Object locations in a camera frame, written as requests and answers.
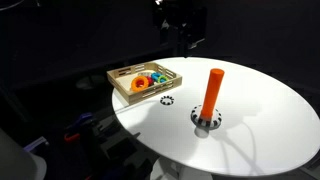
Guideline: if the small black and white ring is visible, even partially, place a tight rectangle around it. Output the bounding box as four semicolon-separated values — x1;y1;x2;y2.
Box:
159;95;175;106

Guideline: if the wooden slatted tray box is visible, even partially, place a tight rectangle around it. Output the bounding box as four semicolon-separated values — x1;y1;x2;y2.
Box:
107;62;182;105

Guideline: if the purple orange clamp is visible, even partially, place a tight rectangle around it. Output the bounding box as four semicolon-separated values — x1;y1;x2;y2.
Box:
63;112;93;143

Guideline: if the blue ring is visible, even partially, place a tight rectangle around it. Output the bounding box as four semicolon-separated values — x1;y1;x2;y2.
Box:
150;72;162;83

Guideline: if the orange ring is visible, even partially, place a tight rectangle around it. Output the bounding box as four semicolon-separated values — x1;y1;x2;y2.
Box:
130;75;150;93

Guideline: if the orange peg post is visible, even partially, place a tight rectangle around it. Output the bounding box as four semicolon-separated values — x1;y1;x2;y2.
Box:
200;68;224;121

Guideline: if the white table pedestal base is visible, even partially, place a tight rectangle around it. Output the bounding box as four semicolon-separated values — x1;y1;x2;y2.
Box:
150;157;213;180

